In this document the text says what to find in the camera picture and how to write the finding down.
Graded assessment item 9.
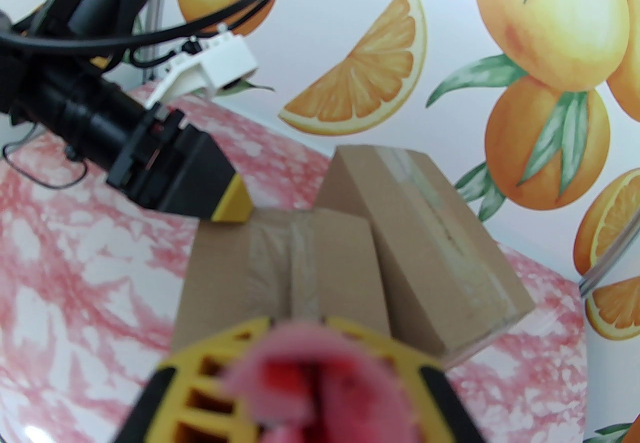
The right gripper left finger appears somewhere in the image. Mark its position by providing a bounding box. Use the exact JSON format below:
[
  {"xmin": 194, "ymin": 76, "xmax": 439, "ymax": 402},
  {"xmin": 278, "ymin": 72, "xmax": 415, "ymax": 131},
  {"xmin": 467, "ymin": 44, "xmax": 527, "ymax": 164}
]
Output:
[{"xmin": 112, "ymin": 316, "xmax": 274, "ymax": 443}]

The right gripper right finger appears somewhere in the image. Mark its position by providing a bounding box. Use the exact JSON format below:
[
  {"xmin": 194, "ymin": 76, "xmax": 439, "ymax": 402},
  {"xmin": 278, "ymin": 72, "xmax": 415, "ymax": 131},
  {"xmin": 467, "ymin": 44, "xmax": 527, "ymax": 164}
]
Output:
[{"xmin": 325, "ymin": 317, "xmax": 488, "ymax": 443}]

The large cardboard box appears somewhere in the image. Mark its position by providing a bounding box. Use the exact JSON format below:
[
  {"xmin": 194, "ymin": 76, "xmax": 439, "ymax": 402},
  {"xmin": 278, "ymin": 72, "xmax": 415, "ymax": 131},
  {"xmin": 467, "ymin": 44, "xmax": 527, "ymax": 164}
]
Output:
[{"xmin": 170, "ymin": 208, "xmax": 393, "ymax": 367}]

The pink utility knife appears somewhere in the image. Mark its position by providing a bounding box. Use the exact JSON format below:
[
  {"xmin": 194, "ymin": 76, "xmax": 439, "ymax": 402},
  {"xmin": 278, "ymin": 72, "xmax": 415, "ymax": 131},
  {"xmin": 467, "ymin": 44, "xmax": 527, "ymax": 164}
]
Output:
[{"xmin": 220, "ymin": 320, "xmax": 418, "ymax": 443}]

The small taped cardboard box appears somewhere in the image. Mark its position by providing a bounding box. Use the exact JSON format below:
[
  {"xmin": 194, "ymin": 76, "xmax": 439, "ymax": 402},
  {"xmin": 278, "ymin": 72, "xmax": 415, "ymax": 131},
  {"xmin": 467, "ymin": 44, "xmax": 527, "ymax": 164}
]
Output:
[{"xmin": 312, "ymin": 145, "xmax": 536, "ymax": 367}]

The pink marble table mat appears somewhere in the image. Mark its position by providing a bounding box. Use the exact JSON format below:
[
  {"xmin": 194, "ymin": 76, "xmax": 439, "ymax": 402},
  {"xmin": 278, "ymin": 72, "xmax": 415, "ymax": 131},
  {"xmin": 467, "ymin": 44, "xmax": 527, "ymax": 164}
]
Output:
[{"xmin": 0, "ymin": 83, "xmax": 588, "ymax": 443}]

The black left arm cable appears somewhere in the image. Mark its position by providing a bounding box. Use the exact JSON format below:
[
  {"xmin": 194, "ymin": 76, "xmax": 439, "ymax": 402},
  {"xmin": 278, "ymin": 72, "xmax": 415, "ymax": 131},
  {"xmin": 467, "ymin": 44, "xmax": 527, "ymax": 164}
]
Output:
[{"xmin": 0, "ymin": 0, "xmax": 279, "ymax": 54}]

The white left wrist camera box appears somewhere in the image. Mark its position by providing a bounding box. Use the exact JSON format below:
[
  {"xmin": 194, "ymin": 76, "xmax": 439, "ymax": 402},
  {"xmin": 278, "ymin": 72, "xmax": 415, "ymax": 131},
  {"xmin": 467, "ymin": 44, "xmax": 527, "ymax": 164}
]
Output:
[{"xmin": 147, "ymin": 23, "xmax": 259, "ymax": 105}]

